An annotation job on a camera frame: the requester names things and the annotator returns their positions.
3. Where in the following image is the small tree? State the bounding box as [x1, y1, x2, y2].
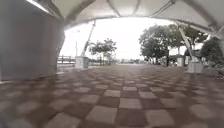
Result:
[88, 37, 118, 66]

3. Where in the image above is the concrete plinth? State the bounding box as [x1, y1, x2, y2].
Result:
[186, 60, 204, 75]
[74, 55, 90, 70]

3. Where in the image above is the slanted white strut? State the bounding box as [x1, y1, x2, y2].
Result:
[176, 24, 198, 63]
[81, 19, 97, 58]

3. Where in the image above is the checkered brick pavement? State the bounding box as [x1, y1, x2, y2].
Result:
[0, 63, 224, 128]

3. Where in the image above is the wooden fence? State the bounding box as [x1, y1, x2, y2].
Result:
[57, 54, 77, 65]

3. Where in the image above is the group of dark trees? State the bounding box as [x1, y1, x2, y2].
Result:
[138, 23, 224, 68]

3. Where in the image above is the white canopy roof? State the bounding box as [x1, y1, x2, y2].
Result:
[26, 0, 224, 38]

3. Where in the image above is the small pale plinth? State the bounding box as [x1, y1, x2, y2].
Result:
[176, 57, 185, 68]

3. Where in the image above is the grey wall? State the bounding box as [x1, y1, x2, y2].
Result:
[0, 0, 66, 83]

